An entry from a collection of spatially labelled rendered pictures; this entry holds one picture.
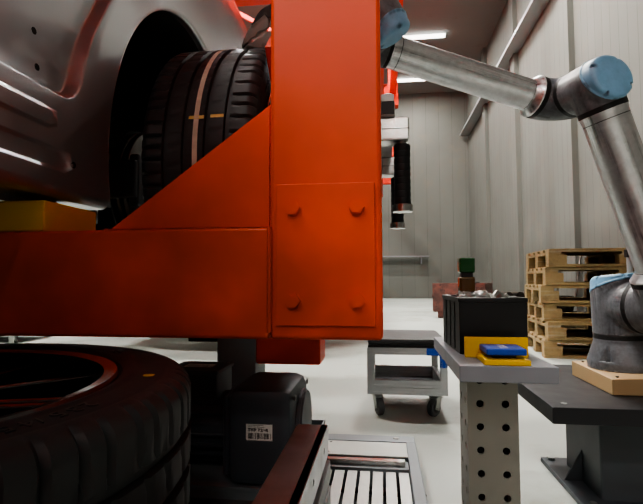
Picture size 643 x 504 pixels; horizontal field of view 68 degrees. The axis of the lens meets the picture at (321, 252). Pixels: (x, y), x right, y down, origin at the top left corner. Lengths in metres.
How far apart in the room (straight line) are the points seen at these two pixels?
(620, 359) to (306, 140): 1.16
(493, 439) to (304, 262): 0.60
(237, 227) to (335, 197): 0.16
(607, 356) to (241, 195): 1.20
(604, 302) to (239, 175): 1.17
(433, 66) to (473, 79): 0.12
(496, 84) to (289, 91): 0.81
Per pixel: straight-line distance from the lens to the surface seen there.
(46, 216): 0.86
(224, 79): 1.06
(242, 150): 0.74
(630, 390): 1.53
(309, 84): 0.73
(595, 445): 1.60
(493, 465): 1.12
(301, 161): 0.70
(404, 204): 1.03
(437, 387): 2.23
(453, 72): 1.39
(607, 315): 1.60
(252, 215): 0.71
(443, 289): 7.61
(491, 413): 1.09
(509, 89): 1.45
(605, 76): 1.41
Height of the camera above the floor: 0.61
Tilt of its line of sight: 3 degrees up
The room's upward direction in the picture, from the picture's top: straight up
